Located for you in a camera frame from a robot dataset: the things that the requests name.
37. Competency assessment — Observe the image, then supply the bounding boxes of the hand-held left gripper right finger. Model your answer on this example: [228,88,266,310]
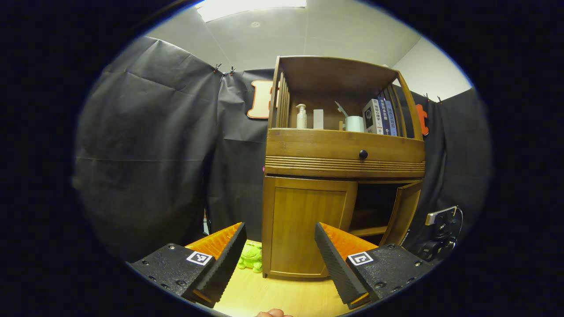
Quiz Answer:
[314,222,434,310]

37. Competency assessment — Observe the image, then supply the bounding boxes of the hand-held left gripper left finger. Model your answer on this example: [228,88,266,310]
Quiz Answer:
[126,222,247,309]

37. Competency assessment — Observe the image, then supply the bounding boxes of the wooden cabinet door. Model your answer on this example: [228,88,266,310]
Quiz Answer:
[380,181,424,247]
[263,175,358,279]

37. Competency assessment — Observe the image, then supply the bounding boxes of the wooden double-door shoe cabinet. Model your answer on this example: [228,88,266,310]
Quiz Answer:
[261,55,427,281]

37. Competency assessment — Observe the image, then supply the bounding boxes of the green frog toy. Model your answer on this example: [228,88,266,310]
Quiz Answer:
[238,243,263,273]

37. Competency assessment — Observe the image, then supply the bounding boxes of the wooden drawer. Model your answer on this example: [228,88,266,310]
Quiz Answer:
[264,129,426,179]

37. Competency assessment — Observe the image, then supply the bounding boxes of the light blue book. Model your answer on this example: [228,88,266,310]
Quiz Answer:
[385,100,398,136]

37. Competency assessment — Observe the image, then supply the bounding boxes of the dark blue book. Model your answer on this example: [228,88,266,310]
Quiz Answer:
[378,97,391,136]

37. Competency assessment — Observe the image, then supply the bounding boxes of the white book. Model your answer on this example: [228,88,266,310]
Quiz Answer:
[362,99,382,134]

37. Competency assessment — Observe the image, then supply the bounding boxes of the ceiling light panel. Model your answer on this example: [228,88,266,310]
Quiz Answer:
[196,0,307,22]

